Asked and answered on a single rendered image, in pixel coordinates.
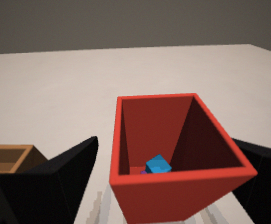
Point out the red square cup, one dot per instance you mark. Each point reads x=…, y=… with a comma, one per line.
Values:
x=206, y=163

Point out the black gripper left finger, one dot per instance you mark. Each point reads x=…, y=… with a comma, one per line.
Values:
x=51, y=192

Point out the brown shallow tray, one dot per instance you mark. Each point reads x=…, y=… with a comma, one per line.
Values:
x=19, y=158

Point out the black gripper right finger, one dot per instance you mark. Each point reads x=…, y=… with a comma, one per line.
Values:
x=255, y=194

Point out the small blue block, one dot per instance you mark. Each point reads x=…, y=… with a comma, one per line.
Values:
x=157, y=165

